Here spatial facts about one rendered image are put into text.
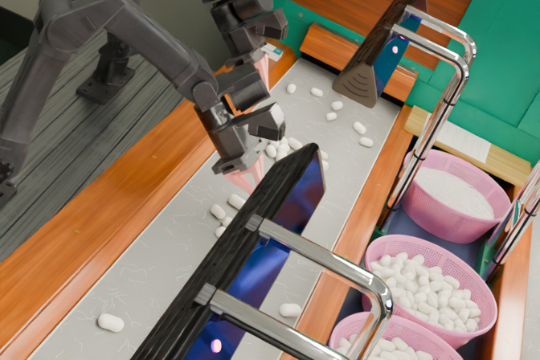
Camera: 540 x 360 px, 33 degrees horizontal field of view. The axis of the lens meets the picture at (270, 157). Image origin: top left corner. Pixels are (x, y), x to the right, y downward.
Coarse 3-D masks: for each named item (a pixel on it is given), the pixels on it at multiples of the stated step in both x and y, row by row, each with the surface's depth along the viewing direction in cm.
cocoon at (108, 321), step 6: (102, 318) 129; (108, 318) 129; (114, 318) 129; (120, 318) 130; (102, 324) 129; (108, 324) 129; (114, 324) 129; (120, 324) 129; (114, 330) 129; (120, 330) 129
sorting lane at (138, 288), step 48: (288, 96) 217; (336, 96) 227; (336, 144) 205; (192, 192) 167; (240, 192) 173; (336, 192) 187; (144, 240) 150; (192, 240) 155; (336, 240) 172; (96, 288) 136; (144, 288) 140; (288, 288) 154; (48, 336) 124; (96, 336) 128; (144, 336) 131
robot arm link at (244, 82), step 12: (228, 72) 154; (240, 72) 153; (252, 72) 152; (204, 84) 147; (228, 84) 152; (240, 84) 152; (252, 84) 153; (264, 84) 153; (204, 96) 149; (216, 96) 150; (240, 96) 153; (252, 96) 154; (264, 96) 154; (204, 108) 150; (240, 108) 154
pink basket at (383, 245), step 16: (384, 240) 174; (400, 240) 177; (416, 240) 178; (368, 256) 166; (432, 256) 179; (448, 256) 178; (448, 272) 178; (464, 272) 176; (464, 288) 176; (480, 288) 173; (368, 304) 165; (480, 304) 172; (496, 304) 169; (416, 320) 155; (480, 320) 169; (400, 336) 161; (448, 336) 157; (464, 336) 157; (432, 352) 162
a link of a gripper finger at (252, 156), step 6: (252, 150) 156; (246, 156) 153; (252, 156) 155; (258, 156) 157; (246, 162) 153; (252, 162) 154; (240, 168) 153; (246, 168) 153; (246, 180) 160; (252, 186) 160
